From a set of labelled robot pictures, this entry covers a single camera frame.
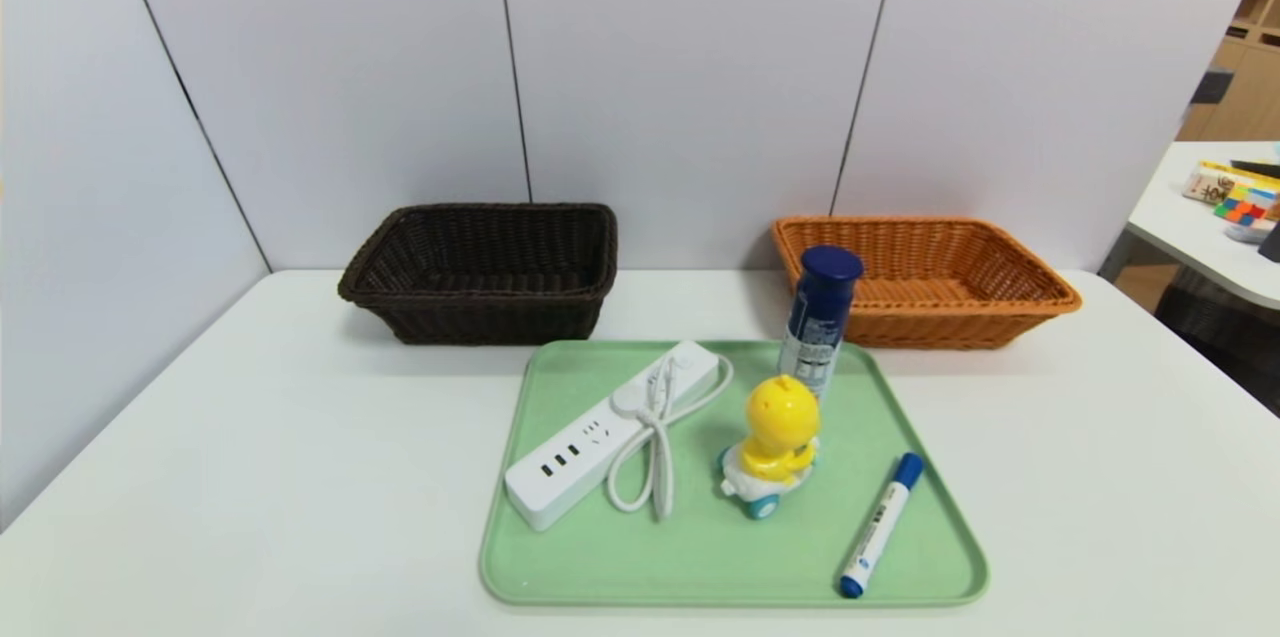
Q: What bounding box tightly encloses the blue and white bottle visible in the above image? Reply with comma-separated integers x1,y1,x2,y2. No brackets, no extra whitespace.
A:
778,245,865,400

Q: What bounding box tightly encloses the yellow duck toy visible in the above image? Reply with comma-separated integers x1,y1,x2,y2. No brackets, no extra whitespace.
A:
716,375,823,522

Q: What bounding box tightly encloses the white power strip with cable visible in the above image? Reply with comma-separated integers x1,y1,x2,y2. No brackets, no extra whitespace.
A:
503,339,735,532

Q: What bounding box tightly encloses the dark brown wicker basket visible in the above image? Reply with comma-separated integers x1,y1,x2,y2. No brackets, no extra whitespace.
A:
337,202,619,346

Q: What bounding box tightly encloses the orange wicker basket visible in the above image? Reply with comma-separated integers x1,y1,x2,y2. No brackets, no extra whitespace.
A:
770,215,1083,350

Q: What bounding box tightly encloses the light green plastic tray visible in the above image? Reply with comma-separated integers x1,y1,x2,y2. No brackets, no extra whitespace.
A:
479,338,990,608

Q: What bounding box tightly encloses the blue and white marker pen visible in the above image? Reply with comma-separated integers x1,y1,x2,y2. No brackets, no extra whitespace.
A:
839,452,926,600

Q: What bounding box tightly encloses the white side table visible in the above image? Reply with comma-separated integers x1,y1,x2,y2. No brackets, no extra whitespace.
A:
1098,139,1280,310

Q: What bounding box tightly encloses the yellow printed cardboard box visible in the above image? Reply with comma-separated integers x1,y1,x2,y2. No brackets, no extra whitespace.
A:
1183,160,1280,208

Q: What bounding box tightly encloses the black round bin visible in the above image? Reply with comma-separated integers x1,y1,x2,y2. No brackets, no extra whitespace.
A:
1155,267,1280,415

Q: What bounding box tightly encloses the colourful puzzle cube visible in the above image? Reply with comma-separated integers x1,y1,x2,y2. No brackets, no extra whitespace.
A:
1213,185,1279,224

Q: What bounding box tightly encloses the wooden shelf unit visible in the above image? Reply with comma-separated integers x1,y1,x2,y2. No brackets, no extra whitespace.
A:
1175,0,1280,143

